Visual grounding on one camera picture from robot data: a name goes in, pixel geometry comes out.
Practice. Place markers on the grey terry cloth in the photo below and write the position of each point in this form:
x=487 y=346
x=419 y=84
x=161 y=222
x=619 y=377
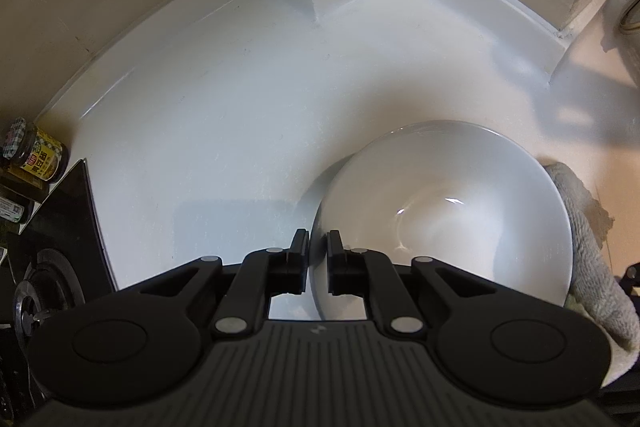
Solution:
x=590 y=267

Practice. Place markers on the black glass gas cooktop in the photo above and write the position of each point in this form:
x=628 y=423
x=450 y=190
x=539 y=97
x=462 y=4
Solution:
x=70 y=217

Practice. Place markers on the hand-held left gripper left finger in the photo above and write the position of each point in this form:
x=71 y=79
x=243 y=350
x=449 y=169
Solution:
x=300 y=257

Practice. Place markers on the glass bottle white label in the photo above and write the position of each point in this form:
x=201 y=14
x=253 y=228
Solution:
x=12 y=209

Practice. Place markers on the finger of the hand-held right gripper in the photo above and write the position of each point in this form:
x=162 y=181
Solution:
x=632 y=279

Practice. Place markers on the round metal gas burner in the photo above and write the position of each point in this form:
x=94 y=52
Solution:
x=45 y=279

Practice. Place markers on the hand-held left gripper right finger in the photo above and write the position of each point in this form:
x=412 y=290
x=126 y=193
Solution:
x=336 y=257

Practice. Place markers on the yellow label jar checkered lid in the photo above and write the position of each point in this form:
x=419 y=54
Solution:
x=42 y=157

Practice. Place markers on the white ceramic bowl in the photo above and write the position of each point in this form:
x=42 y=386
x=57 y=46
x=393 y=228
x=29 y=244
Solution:
x=450 y=167

